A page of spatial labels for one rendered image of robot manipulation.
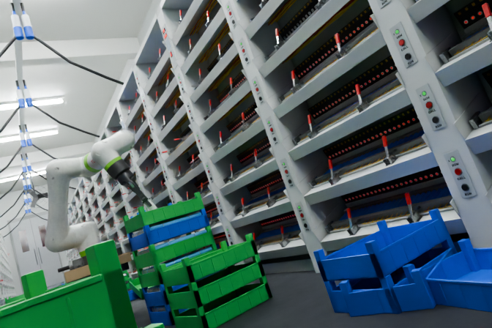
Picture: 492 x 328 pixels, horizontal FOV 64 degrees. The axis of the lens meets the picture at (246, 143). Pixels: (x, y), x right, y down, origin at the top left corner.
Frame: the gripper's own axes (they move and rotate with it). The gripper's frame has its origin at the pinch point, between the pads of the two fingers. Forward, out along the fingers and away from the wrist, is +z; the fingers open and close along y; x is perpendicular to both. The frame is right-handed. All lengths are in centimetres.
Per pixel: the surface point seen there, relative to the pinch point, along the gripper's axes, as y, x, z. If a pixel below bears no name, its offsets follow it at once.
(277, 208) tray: 15, 40, 40
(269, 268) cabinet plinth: -15, 22, 61
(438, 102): 98, 74, 42
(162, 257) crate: 20.0, -9.5, 20.8
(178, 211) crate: 13.5, 7.2, 11.1
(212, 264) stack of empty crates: 49, 4, 35
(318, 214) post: 33, 47, 51
